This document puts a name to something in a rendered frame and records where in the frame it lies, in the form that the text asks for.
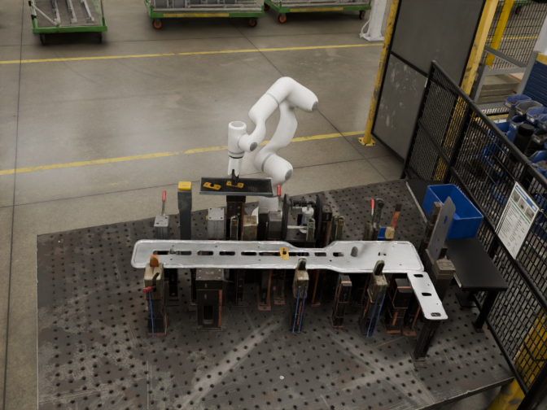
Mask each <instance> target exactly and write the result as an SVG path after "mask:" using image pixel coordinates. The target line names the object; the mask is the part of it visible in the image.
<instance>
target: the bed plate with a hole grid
mask: <svg viewBox="0 0 547 410"><path fill-rule="evenodd" d="M406 180H408V178H405V179H400V180H394V181H385V182H379V183H374V184H368V185H358V186H353V187H347V188H344V189H337V190H326V191H321V192H315V193H310V194H300V195H294V196H289V200H290V203H291V197H300V199H301V200H302V201H305V200H306V199H307V200H314V201H315V204H316V199H317V195H318V194H321V195H322V200H323V204H330V205H331V209H332V211H333V214H332V216H343V217H344V223H345V226H344V233H343V237H342V241H362V238H363V235H364V232H365V225H366V223H371V221H372V213H371V209H370V200H371V199H373V200H374V202H375V199H376V198H382V199H383V204H384V206H383V209H382V213H381V218H380V222H379V224H380V225H381V227H386V228H387V227H390V224H391V221H392V216H393V212H394V210H395V207H396V204H397V203H400V204H402V207H401V210H400V216H399V219H398V222H397V225H396V230H395V233H394V237H393V239H392V241H394V242H411V243H412V244H413V245H414V247H415V249H416V251H417V253H418V249H419V247H420V244H421V241H422V239H423V234H424V232H425V229H426V227H427V223H426V221H425V220H424V218H423V216H422V214H421V212H420V211H419V209H418V206H417V204H416V203H415V201H414V198H413V197H412V195H411V193H410V192H409V189H408V187H407V185H406V184H405V183H406ZM154 224H155V217H151V218H147V219H141V220H130V221H126V222H119V223H114V224H110V225H98V226H93V227H87V228H83V229H72V230H66V231H61V232H55V233H45V234H40V235H36V249H37V252H36V266H37V410H432V409H434V408H438V407H441V406H444V405H446V404H449V403H453V402H455V401H458V400H460V399H464V398H467V397H470V396H472V395H477V394H479V393H482V392H485V391H487V390H491V389H493V388H496V387H499V386H503V385H505V384H508V383H511V382H512V381H513V380H514V375H513V373H512V371H511V369H510V367H509V365H508V364H507V362H506V360H505V357H504V356H503V355H502V353H501V350H500V348H499V346H498V345H497V343H496V341H495V339H494V337H493V336H492V334H491V332H490V330H489V328H488V326H487V324H486V323H485V322H484V325H483V327H482V328H483V329H484V333H477V332H476V330H475V327H474V326H473V325H472V323H471V322H472V321H476V320H477V318H478V316H479V314H480V312H479V309H478V308H477V307H461V305H460V303H459V302H458V300H457V297H456V295H455V293H470V292H469V291H461V289H460V287H459V285H453V284H452V282H450V284H449V287H448V290H447V292H446V295H445V296H444V300H443V303H442V305H443V307H444V310H445V312H446V314H447V316H448V319H441V320H442V321H441V322H440V326H439V328H438V329H437V330H436V332H435V335H434V337H433V339H432V341H431V345H430V347H429V349H428V352H427V355H426V357H425V358H426V361H427V364H428V367H427V368H415V367H414V362H413V361H412V358H411V355H410V353H409V348H410V347H416V344H417V342H418V338H419V336H420V333H421V332H422V327H423V325H424V323H421V322H420V320H419V318H418V317H417V319H416V321H415V324H414V330H415V333H416V337H406V336H404V335H403V333H402V330H401V328H400V334H399V333H398V334H387V333H386V330H385V328H383V325H382V323H381V322H382V321H380V319H383V317H384V314H385V311H386V309H387V307H388V305H389V302H390V298H389V295H388V292H387V289H386V294H385V296H384V299H383V304H382V307H381V304H379V309H380V307H381V310H380V312H379V309H378V312H377V315H376V320H377V318H378V314H379V318H378V321H377V324H376V327H375V330H374V337H372V336H371V337H369V336H368V338H360V336H359V334H360V333H361V330H360V326H359V325H358V322H357V321H358V320H360V318H361V312H362V308H363V305H365V300H364V298H363V300H362V306H361V307H353V305H352V300H351V297H350V296H349V299H350V300H349V301H348V303H346V307H345V311H344V321H343V327H344V328H346V329H345V330H344V331H343V330H342V329H338V330H337V329H333V328H332V326H331V324H330V323H329V320H328V319H329V317H328V316H332V313H333V309H334V308H335V304H336V299H337V294H336V292H337V289H338V284H339V280H338V283H337V287H336V292H335V300H329V299H328V296H327V292H326V291H327V287H328V285H329V280H327V279H325V278H324V282H323V287H322V295H321V299H320V307H311V306H310V302H309V294H308V290H307V294H306V296H307V298H306V299H305V301H304V308H303V320H302V325H303V326H302V328H304V332H301V334H299V333H297V334H296V333H295V331H294V333H292V332H291V331H288V330H289V328H287V323H286V321H285V319H286V317H285V316H287V315H289V309H290V303H291V300H292V294H291V291H292V284H293V281H294V278H285V283H284V290H283V292H284V299H285V305H275V304H274V292H273V287H274V286H276V282H277V279H273V278H271V283H270V292H269V297H270V306H271V311H259V310H258V303H257V291H256V287H257V286H259V285H260V272H254V273H256V275H255V276H254V278H256V279H255V280H254V281H253V282H254V283H253V284H251V285H248V284H249V283H250V282H248V283H247V284H246V283H244V285H243V288H248V293H249V307H227V288H234V283H228V278H229V274H230V269H229V268H224V269H225V307H221V315H222V316H228V326H229V329H228V331H224V332H191V331H190V317H191V316H197V312H189V305H190V287H191V274H190V269H189V268H178V269H177V275H178V289H179V290H181V291H182V292H181V301H180V305H179V306H167V300H168V291H169V284H168V281H165V284H164V299H165V300H166V312H167V316H168V317H169V321H170V326H169V327H168V328H167V327H166V334H165V335H167V337H164V336H154V337H153V338H151V336H149V338H148V339H146V337H147V336H146V334H147V332H148V324H147V316H148V312H147V311H146V310H145V308H146V303H147V300H146V299H145V293H143V292H142V290H143V289H144V280H143V279H144V274H145V272H144V268H135V267H133V266H132V265H131V259H132V255H133V249H134V245H135V243H136V242H137V241H138V240H142V239H155V228H154ZM343 275H344V273H339V279H340V276H343ZM384 276H385V278H386V281H387V288H388V287H389V284H390V281H391V279H392V273H384Z"/></svg>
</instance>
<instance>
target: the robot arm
mask: <svg viewBox="0 0 547 410"><path fill-rule="evenodd" d="M278 106H279V108H280V114H281V115H280V121H279V123H278V127H277V129H276V132H275V134H274V136H273V137H272V139H271V140H270V141H269V143H268V144H267V145H266V146H264V147H263V148H262V149H261V150H260V151H259V152H258V153H257V155H256V157H255V165H256V167H257V169H259V170H260V171H262V172H263V173H265V174H266V175H268V176H270V177H269V179H272V185H273V196H260V198H259V207H263V208H264V207H266V208H268V211H277V210H278V195H277V186H278V185H280V186H281V188H282V184H283V183H285V182H286V181H288V180H289V179H290V178H291V177H292V175H293V167H292V166H291V164H290V163H289V162H287V161H286V160H284V159H283V158H281V157H279V156H277V155H276V152H277V150H278V149H280V148H283V147H285V146H287V145H288V144H289V143H290V142H291V140H292V138H293V137H294V134H295V131H296V129H297V120H296V117H295V114H294V107H296V108H298V109H300V110H301V111H306V112H312V111H314V110H315V109H316V108H317V106H318V100H317V97H316V95H315V94H314V93H313V92H311V91H310V90H309V89H306V88H305V87H303V86H302V85H300V84H299V83H297V82H296V81H294V80H292V79H291V78H290V77H282V78H280V79H278V80H277V81H276V82H275V83H274V84H273V85H272V86H271V87H270V88H269V90H268V91H267V92H266V93H265V94H264V95H263V96H262V97H261V98H260V100H259V101H258V102H257V103H256V104H255V105H254V106H253V108H252V109H251V110H250V111H249V114H248V115H249V118H250V119H251V120H252V122H253V123H254V124H255V125H256V129H255V130H254V132H253V133H252V134H251V135H248V134H247V132H246V128H247V126H246V125H245V124H244V123H243V122H240V121H233V122H231V123H229V132H228V155H229V157H230V161H229V170H228V175H230V174H231V173H232V176H231V185H238V180H239V172H240V169H241V167H242V157H244V155H245V151H246V152H253V151H254V150H255V149H256V148H257V147H258V146H259V145H260V144H261V142H262V141H263V140H264V138H265V133H266V128H265V120H266V119H267V118H268V117H269V116H270V115H271V114H272V113H273V111H274V110H275V109H276V108H277V107H278Z"/></svg>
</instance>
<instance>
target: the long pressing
mask: <svg viewBox="0 0 547 410"><path fill-rule="evenodd" d="M216 246H217V247H216ZM354 246H356V247H357V248H358V252H357V256H356V257H354V256H351V250H352V248H353V247H354ZM280 247H286V248H287V249H288V252H307V253H309V256H304V257H306V260H307V264H306V267H307V269H329V270H332V271H335V272H338V273H372V271H373V269H374V266H375V264H376V261H377V260H384V262H385V266H384V269H383V273H407V272H424V267H423V265H422V261H421V260H420V258H419V256H418V253H417V251H416V249H415V247H414V245H413V244H412V243H411V242H394V241H333V242H332V243H330V244H329V245H328V246H326V247H324V248H298V247H295V246H292V245H291V244H290V243H288V242H284V241H223V240H160V239H142V240H138V241H137V242H136V243H135V245H134V249H133V255H132V259H131V265H132V266H133V267H135V268H146V266H147V263H150V256H151V255H153V253H154V251H169V253H168V255H158V256H159V262H160V263H163V265H164V268H249V269H295V267H297V263H298V259H299V258H300V257H302V256H289V259H288V260H282V259H281V256H260V255H259V253H260V252H280ZM171 248H173V249H174V251H175V254H170V249H171ZM176 251H190V252H191V255H176ZM199 251H212V252H213V255H198V252H199ZM221 251H231V252H234V255H220V252H221ZM241 252H255V253H256V255H241ZM379 252H380V255H378V254H379ZM315 253H326V256H315ZM333 253H343V255H344V256H343V257H340V256H333ZM384 254H386V255H384ZM171 259H172V260H171ZM259 260H260V261H259ZM330 260H331V261H330ZM347 260H348V261H347ZM400 264H401V265H400Z"/></svg>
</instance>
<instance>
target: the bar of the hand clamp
mask: <svg viewBox="0 0 547 410"><path fill-rule="evenodd" d="M383 206H384V204H383V199H382V198H376V199H375V203H374V211H373V216H372V221H371V225H372V230H371V231H373V227H374V223H377V224H376V226H377V228H376V231H379V222H380V218H381V213H382V209H383Z"/></svg>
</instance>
